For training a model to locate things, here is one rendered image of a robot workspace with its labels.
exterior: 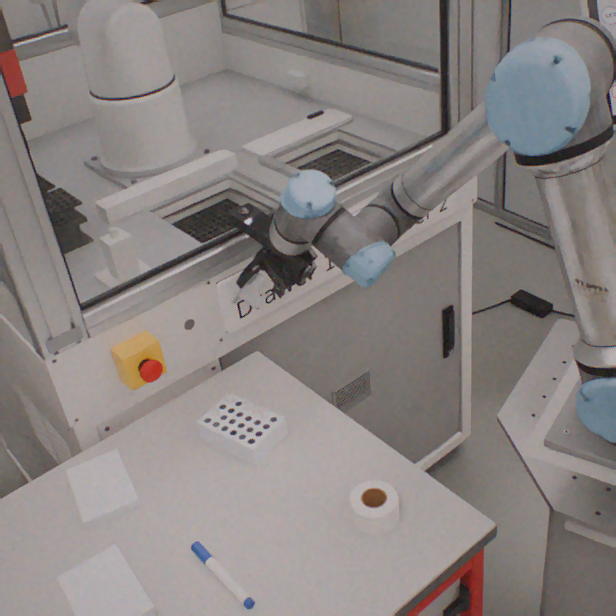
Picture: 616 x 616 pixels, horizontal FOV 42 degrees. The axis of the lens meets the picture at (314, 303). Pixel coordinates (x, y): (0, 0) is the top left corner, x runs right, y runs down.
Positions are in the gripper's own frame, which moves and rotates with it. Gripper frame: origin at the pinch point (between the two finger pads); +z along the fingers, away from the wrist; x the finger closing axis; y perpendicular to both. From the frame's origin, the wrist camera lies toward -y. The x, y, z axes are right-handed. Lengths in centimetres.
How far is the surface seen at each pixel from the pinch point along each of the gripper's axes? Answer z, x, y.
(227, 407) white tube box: -2.9, -20.9, 16.6
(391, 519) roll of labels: -22, -17, 46
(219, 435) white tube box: -5.3, -25.5, 20.0
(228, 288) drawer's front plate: -2.9, -7.6, -1.0
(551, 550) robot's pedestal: -2, 10, 70
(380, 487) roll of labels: -21.0, -15.0, 41.9
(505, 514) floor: 63, 40, 72
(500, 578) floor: 55, 24, 80
